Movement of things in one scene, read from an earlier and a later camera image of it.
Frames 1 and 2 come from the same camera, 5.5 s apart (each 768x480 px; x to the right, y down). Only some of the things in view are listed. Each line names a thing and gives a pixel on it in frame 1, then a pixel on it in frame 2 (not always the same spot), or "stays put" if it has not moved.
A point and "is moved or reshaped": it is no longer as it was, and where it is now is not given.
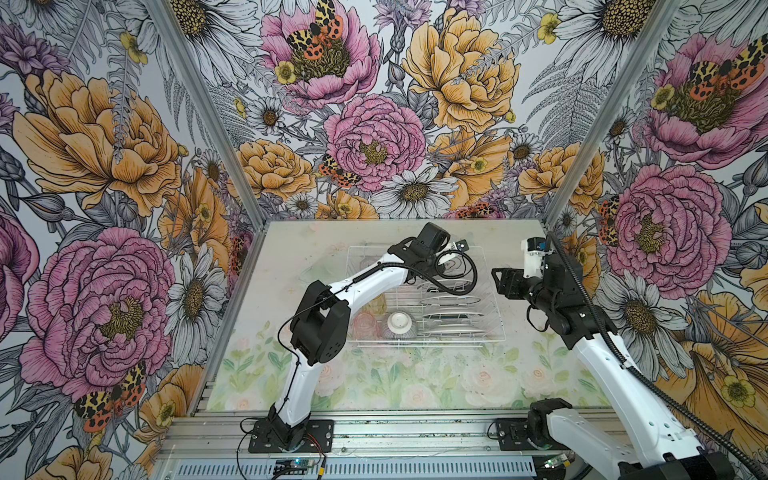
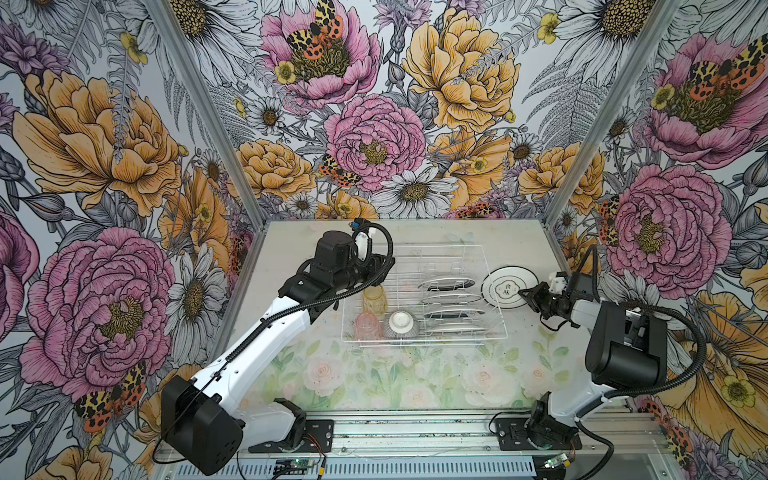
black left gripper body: (431, 268) → (357, 270)
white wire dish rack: (457, 305) stays put
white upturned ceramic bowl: (399, 322) stays put
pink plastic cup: (365, 327) stays put
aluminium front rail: (380, 446) stays put
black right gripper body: (519, 287) → (545, 302)
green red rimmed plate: (449, 300) is moved or reshaped
